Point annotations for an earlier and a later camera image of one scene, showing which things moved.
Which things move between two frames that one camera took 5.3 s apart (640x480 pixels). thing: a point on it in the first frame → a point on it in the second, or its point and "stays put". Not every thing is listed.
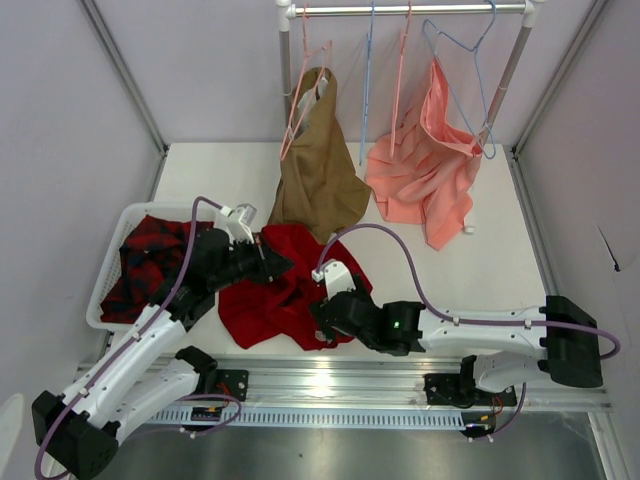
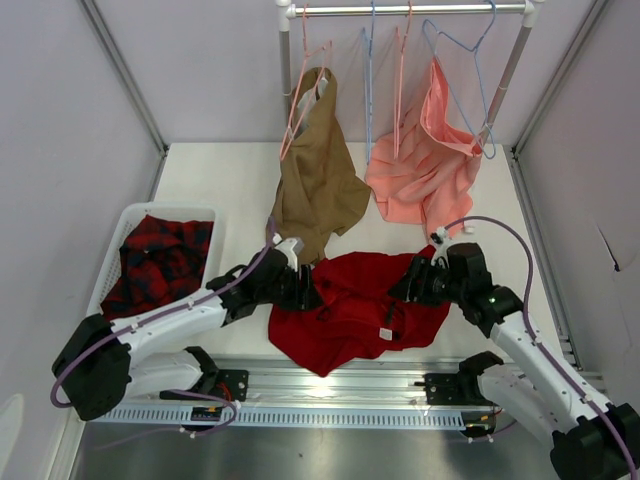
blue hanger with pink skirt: [476, 58] stays put
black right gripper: [326, 318] → [415, 279]
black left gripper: [268, 263] → [306, 297]
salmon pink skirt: [426, 173] stays put
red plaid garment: [151, 259] stays put
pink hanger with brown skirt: [307, 54] stays put
